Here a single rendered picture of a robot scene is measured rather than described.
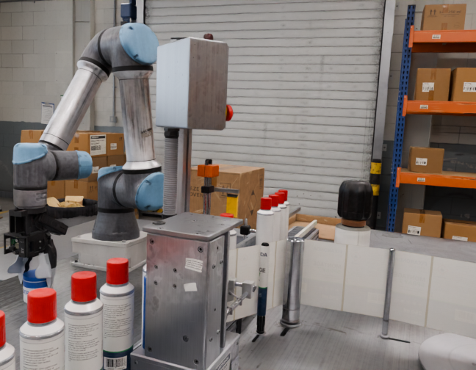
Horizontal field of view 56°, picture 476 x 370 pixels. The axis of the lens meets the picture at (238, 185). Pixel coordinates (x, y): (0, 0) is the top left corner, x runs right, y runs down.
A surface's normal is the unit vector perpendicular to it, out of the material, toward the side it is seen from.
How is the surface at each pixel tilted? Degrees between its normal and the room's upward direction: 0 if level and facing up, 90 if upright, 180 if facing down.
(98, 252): 90
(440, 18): 90
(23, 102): 90
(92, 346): 90
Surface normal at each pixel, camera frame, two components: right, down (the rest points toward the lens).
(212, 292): 0.93, 0.09
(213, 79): 0.54, 0.14
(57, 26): -0.31, 0.11
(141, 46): 0.77, -0.05
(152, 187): 0.78, 0.21
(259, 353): 0.04, -0.99
